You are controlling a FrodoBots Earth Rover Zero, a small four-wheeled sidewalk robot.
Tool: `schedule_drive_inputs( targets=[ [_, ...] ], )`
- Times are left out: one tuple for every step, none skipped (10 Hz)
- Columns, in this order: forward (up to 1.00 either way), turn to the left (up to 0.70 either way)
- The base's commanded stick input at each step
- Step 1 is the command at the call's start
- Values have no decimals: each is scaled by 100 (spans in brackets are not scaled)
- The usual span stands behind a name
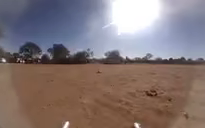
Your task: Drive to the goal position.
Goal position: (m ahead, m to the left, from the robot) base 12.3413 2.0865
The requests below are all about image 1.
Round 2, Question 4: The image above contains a robot's own part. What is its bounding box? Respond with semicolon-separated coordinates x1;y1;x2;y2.
62;120;71;128
133;122;142;128

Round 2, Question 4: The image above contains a row of trees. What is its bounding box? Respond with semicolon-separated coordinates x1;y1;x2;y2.
0;41;205;66

